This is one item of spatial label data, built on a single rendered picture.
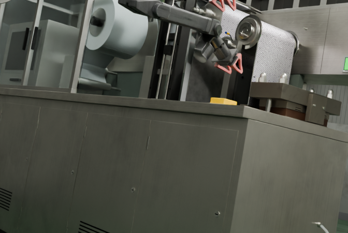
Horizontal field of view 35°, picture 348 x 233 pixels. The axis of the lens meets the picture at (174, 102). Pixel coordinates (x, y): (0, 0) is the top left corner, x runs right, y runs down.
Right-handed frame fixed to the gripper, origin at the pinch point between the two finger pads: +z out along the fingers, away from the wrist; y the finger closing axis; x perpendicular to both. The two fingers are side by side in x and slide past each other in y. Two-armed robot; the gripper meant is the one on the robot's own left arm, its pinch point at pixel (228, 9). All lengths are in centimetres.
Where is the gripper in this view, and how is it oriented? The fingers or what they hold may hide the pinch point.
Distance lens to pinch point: 229.7
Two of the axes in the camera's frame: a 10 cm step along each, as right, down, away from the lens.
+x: 6.0, -6.4, 4.8
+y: 6.5, 0.4, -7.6
